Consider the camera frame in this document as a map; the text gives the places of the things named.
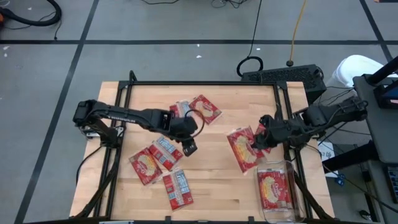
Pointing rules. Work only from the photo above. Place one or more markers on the black metal table frame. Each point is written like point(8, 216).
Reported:
point(202, 83)

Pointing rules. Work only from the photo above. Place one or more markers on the red Orville popcorn bag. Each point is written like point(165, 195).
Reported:
point(177, 190)
point(145, 166)
point(273, 189)
point(260, 129)
point(180, 109)
point(165, 153)
point(244, 152)
point(205, 109)

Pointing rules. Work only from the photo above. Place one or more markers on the black desk support bar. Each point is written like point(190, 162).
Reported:
point(351, 157)

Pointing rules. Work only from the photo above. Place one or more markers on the blue clamp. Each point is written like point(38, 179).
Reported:
point(340, 180)

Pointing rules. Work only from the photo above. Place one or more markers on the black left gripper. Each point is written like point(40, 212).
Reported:
point(183, 128)

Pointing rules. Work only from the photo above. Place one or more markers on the white paper sheet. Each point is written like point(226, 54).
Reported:
point(326, 154)

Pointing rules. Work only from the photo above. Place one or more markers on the clear plastic bin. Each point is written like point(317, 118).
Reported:
point(280, 216)

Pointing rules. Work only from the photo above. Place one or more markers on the black round pole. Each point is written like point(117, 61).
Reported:
point(384, 71)

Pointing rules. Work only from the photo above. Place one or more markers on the grey side desk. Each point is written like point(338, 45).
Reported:
point(385, 133)

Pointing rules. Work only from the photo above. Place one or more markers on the white rounded object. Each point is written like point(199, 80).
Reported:
point(354, 68)

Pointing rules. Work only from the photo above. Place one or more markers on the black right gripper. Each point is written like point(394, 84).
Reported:
point(270, 129)

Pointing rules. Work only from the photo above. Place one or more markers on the black table clamp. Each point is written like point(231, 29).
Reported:
point(251, 220)
point(168, 220)

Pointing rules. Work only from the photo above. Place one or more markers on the silver aluminium bracket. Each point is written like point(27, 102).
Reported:
point(116, 222)

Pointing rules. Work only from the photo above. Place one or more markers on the black keyboard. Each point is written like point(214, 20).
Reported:
point(394, 183)

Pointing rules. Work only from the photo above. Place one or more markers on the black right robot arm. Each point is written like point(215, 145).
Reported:
point(326, 113)

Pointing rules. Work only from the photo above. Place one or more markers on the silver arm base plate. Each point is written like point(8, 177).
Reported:
point(88, 134)

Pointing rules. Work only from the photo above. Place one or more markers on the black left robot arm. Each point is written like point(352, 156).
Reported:
point(124, 117)

